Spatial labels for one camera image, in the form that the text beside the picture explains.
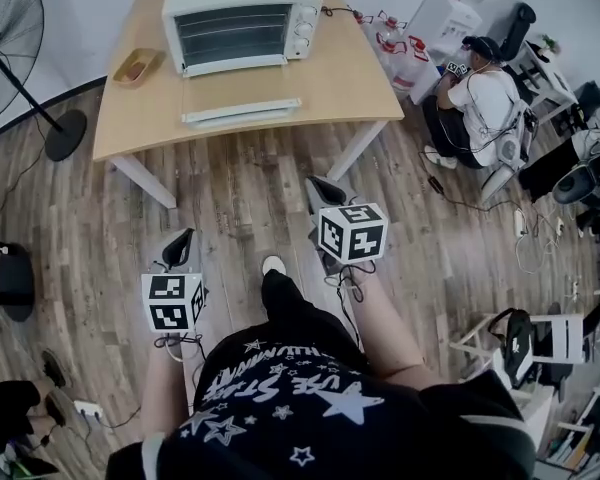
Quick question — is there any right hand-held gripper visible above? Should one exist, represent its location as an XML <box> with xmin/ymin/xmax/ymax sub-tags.
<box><xmin>305</xmin><ymin>176</ymin><xmax>389</xmax><ymax>277</ymax></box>

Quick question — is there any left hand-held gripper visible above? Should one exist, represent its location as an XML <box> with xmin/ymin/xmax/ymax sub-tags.
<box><xmin>140</xmin><ymin>227</ymin><xmax>210</xmax><ymax>334</ymax></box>

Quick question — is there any white glass oven door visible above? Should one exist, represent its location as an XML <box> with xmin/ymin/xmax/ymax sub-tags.
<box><xmin>179</xmin><ymin>65</ymin><xmax>304</xmax><ymax>130</ymax></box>

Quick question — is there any person's right forearm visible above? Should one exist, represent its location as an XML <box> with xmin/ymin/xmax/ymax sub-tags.
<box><xmin>349</xmin><ymin>265</ymin><xmax>431</xmax><ymax>384</ymax></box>

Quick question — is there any person's left forearm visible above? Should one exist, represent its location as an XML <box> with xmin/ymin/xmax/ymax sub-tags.
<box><xmin>139</xmin><ymin>347</ymin><xmax>191</xmax><ymax>442</ymax></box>

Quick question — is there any wooden table with white legs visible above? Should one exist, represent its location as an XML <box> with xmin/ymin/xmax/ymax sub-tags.
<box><xmin>92</xmin><ymin>0</ymin><xmax>406</xmax><ymax>210</ymax></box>

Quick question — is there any person's black trouser leg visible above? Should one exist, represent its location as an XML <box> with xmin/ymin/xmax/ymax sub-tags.
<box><xmin>260</xmin><ymin>270</ymin><xmax>366</xmax><ymax>354</ymax></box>

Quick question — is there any black standing fan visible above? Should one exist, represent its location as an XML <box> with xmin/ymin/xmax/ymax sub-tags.
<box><xmin>0</xmin><ymin>0</ymin><xmax>89</xmax><ymax>163</ymax></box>

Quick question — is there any black round-base table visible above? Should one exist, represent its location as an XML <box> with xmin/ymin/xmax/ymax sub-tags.
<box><xmin>0</xmin><ymin>235</ymin><xmax>35</xmax><ymax>323</ymax></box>

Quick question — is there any white grey chair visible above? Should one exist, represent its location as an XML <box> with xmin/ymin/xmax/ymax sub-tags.
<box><xmin>481</xmin><ymin>102</ymin><xmax>536</xmax><ymax>204</ymax></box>

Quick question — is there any tan food tray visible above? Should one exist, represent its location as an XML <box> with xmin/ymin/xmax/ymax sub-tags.
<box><xmin>112</xmin><ymin>47</ymin><xmax>167</xmax><ymax>91</ymax></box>

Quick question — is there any person's black star-print shirt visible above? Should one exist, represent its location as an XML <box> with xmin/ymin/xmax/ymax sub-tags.
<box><xmin>107</xmin><ymin>325</ymin><xmax>536</xmax><ymax>480</ymax></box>

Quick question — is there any white water dispenser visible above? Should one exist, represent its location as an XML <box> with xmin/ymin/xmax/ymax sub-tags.
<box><xmin>407</xmin><ymin>0</ymin><xmax>484</xmax><ymax>105</ymax></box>

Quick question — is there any black bag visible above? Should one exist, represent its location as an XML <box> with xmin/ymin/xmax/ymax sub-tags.
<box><xmin>487</xmin><ymin>307</ymin><xmax>535</xmax><ymax>387</ymax></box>

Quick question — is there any black office chair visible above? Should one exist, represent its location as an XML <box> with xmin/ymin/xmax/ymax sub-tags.
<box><xmin>499</xmin><ymin>1</ymin><xmax>538</xmax><ymax>63</ymax></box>

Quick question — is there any white desk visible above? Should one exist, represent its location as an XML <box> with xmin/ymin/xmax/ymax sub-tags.
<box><xmin>509</xmin><ymin>40</ymin><xmax>579</xmax><ymax>114</ymax></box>

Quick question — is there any white wooden chair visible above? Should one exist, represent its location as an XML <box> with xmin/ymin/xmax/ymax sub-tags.
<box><xmin>449</xmin><ymin>310</ymin><xmax>599</xmax><ymax>384</ymax></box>

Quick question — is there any right hand-held gripper cable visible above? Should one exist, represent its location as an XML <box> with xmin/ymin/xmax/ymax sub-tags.
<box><xmin>324</xmin><ymin>260</ymin><xmax>379</xmax><ymax>304</ymax></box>

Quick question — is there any hand-held gripper cable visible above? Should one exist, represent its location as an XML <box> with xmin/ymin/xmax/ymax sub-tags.
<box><xmin>153</xmin><ymin>332</ymin><xmax>204</xmax><ymax>364</ymax></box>
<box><xmin>324</xmin><ymin>260</ymin><xmax>379</xmax><ymax>304</ymax></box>

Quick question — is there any left hand-held gripper cable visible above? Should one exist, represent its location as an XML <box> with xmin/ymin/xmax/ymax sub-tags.
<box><xmin>153</xmin><ymin>332</ymin><xmax>204</xmax><ymax>364</ymax></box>

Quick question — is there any black floor cable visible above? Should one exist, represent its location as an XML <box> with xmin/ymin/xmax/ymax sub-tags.
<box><xmin>419</xmin><ymin>150</ymin><xmax>521</xmax><ymax>214</ymax></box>
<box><xmin>87</xmin><ymin>402</ymin><xmax>144</xmax><ymax>429</ymax></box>

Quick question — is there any thin black looped cable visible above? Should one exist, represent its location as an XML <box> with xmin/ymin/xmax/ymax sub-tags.
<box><xmin>319</xmin><ymin>3</ymin><xmax>364</xmax><ymax>20</ymax></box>

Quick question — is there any white floor cable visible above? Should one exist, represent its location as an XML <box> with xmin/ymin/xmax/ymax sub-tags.
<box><xmin>514</xmin><ymin>202</ymin><xmax>581</xmax><ymax>274</ymax></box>

